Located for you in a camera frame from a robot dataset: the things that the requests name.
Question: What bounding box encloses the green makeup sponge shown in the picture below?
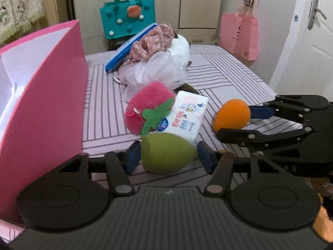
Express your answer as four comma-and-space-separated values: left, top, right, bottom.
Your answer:
140, 132, 197, 175

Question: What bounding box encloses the white mesh bath pouf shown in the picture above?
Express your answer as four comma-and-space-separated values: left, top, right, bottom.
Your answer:
120, 49, 188, 102

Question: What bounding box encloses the white door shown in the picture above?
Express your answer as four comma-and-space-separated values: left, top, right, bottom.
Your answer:
269, 0, 333, 102

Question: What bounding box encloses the orange makeup sponge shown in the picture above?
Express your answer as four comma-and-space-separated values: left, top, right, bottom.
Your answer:
213, 99, 251, 132

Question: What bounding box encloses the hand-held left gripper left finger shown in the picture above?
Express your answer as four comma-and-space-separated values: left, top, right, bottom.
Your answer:
58, 141, 142, 197

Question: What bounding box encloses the pink strawberry plush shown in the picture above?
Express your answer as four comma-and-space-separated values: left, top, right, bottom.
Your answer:
124, 81, 176, 137

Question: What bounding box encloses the white tissue pack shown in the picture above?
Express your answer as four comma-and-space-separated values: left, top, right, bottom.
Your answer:
156, 90, 209, 146

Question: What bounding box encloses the metal door handle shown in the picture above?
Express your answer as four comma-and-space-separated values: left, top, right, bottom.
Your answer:
308, 0, 328, 30

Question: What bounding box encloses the teal felt handbag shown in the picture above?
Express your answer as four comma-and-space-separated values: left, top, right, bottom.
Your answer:
99, 0, 152, 41

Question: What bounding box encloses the pink floral scrunchie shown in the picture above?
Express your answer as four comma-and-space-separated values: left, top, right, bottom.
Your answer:
118, 23, 175, 71

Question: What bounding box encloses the blue and white wipes packet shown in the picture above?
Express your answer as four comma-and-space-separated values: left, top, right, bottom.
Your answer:
104, 23, 158, 73

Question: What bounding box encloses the white plush ball keychain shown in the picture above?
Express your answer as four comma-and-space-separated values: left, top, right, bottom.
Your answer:
166, 32, 193, 89

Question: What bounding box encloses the black suitcase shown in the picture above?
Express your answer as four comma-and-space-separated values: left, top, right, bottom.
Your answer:
108, 39, 130, 51

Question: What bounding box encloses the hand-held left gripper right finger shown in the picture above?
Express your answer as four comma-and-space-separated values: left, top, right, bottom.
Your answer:
197, 141, 283, 198

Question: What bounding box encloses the beige wardrobe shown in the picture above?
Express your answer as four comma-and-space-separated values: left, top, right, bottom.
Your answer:
53, 0, 224, 55

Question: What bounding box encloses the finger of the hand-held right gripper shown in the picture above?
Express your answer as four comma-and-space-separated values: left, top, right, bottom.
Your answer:
248, 94, 330, 132
215, 127, 316, 160

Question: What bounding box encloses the pink storage box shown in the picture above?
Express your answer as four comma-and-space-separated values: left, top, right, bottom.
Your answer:
0, 19, 90, 226

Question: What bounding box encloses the cream fluffy towel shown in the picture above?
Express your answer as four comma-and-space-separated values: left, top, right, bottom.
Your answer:
0, 0, 46, 43

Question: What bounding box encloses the pink shopping bag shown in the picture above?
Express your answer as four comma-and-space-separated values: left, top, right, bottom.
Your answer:
219, 0, 259, 61

